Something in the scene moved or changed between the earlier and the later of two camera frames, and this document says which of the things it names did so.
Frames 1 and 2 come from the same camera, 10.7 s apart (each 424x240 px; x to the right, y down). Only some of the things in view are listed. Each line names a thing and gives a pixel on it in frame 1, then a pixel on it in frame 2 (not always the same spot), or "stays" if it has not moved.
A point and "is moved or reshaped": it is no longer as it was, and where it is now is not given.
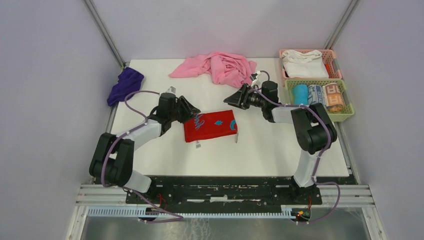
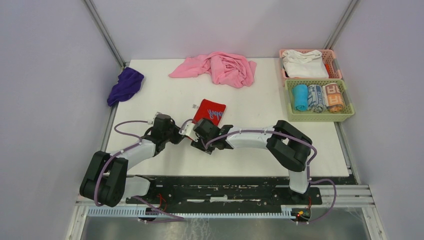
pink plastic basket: x=329 y=56 stays
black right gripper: x=240 y=98 to x=198 y=144
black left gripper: x=188 y=109 to x=178 y=137
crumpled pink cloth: x=223 y=68 stays
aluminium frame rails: x=93 y=195 stays
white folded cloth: x=309 y=64 stays
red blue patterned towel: x=207 y=124 is moved or reshaped
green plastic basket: x=342 y=116 stays
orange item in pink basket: x=327 y=68 stays
